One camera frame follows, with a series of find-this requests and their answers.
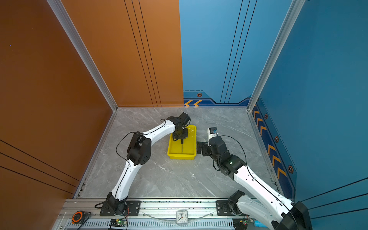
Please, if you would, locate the small white clock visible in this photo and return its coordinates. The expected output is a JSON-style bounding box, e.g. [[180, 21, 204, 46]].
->
[[175, 209, 189, 225]]

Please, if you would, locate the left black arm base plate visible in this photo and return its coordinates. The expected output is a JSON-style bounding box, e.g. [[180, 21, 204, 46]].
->
[[99, 200, 141, 217]]

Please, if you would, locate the yellow plastic bin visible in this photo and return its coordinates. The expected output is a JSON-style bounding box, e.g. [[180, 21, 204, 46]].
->
[[167, 125, 197, 160]]

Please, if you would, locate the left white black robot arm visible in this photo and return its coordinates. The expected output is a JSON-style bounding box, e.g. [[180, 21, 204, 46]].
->
[[104, 113, 191, 216]]

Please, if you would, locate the green circuit board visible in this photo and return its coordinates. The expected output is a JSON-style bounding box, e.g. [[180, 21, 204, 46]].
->
[[109, 218, 128, 230]]

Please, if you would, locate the right small circuit board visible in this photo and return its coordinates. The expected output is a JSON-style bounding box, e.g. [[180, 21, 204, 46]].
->
[[232, 218, 254, 230]]

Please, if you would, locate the orange black tape measure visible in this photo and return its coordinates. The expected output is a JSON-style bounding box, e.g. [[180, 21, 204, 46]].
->
[[71, 210, 86, 224]]

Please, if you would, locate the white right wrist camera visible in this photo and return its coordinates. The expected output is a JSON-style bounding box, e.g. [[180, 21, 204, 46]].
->
[[208, 127, 219, 140]]

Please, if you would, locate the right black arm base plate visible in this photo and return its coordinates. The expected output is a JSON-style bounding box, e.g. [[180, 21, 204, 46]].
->
[[216, 200, 243, 216]]

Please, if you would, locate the white slotted cable duct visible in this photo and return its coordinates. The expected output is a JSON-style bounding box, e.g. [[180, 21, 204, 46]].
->
[[59, 218, 235, 230]]

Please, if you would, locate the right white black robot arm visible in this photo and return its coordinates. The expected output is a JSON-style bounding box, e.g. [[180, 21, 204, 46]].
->
[[197, 136, 312, 230]]

